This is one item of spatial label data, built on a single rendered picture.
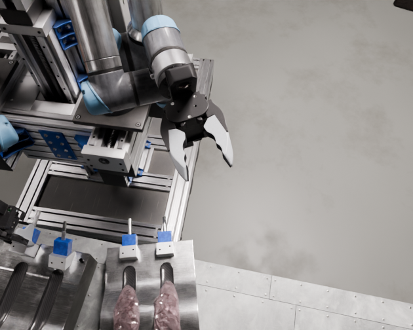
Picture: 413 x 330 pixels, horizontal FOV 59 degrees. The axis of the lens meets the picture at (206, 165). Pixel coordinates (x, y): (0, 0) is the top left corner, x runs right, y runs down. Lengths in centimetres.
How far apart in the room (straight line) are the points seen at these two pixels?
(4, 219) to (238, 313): 68
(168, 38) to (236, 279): 75
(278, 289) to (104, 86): 77
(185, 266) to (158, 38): 67
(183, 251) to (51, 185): 114
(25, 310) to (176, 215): 92
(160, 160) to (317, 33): 172
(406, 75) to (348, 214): 124
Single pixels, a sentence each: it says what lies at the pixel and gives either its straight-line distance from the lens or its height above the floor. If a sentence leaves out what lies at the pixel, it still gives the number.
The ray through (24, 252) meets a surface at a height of 94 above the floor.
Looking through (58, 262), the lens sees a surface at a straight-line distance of 113.
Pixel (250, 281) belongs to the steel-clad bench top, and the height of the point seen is 80.
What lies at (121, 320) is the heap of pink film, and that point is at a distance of 104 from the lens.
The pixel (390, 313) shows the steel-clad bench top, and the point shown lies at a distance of 127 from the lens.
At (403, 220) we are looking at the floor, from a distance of 237.
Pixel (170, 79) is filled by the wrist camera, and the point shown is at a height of 154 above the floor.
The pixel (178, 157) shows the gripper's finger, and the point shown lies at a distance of 57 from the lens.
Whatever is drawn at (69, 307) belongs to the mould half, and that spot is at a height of 88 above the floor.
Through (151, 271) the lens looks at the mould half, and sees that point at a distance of 113.
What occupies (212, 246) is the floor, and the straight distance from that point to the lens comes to 204.
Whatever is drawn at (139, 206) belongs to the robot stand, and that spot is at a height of 21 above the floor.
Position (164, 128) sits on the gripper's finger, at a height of 146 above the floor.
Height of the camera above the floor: 194
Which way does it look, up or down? 59 degrees down
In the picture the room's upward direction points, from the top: straight up
